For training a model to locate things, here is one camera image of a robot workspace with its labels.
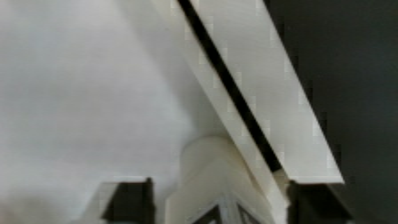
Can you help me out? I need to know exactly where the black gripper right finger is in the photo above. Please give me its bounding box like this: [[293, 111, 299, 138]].
[[286, 181, 355, 224]]

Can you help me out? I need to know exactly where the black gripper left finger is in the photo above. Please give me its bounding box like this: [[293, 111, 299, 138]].
[[78, 177, 158, 224]]

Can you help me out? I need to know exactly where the white table leg with tag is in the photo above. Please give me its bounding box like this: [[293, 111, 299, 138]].
[[165, 136, 277, 224]]

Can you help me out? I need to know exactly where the white square tabletop panel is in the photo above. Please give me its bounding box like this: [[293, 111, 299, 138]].
[[0, 0, 228, 224]]

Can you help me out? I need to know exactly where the white L-shaped obstacle fence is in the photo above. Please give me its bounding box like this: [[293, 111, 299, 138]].
[[194, 0, 343, 183]]

